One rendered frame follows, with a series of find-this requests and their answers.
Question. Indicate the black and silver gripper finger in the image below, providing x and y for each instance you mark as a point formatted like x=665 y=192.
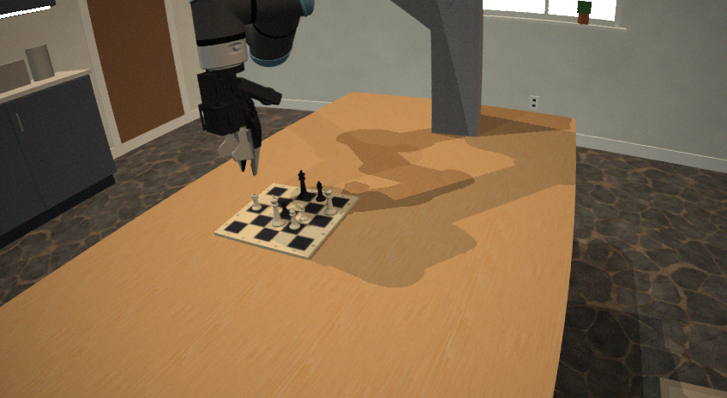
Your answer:
x=226 y=148
x=249 y=142

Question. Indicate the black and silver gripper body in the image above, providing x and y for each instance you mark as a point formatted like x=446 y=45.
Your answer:
x=227 y=111

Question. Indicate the white chess king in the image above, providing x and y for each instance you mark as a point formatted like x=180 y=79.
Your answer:
x=277 y=222

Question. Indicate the black and cream chessboard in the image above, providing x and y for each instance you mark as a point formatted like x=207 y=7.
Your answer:
x=255 y=227

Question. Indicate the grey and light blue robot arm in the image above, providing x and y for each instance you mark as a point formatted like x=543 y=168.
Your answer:
x=222 y=25

